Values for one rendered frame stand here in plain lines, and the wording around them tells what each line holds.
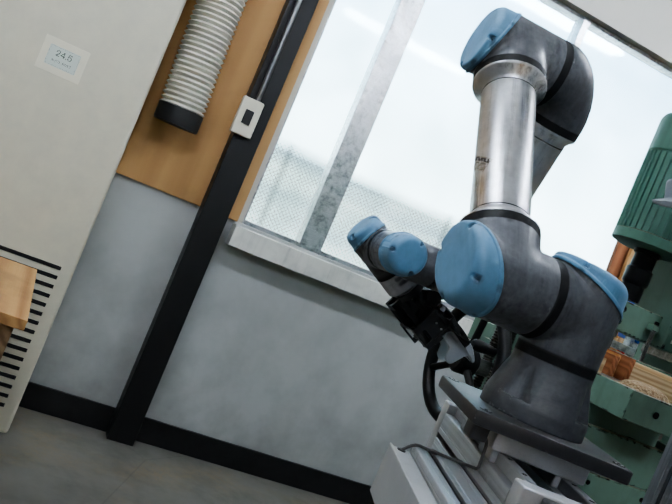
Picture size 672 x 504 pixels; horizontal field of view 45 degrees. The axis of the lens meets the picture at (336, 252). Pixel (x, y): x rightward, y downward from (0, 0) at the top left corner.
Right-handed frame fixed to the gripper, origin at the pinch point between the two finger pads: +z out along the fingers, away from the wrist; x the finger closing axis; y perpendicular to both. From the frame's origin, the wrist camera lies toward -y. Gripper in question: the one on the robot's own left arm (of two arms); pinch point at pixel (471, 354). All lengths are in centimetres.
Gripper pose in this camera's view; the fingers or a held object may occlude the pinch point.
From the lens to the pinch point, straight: 166.9
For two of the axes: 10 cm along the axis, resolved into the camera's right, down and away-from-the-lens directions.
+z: 6.0, 7.6, 2.6
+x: 3.0, 0.9, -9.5
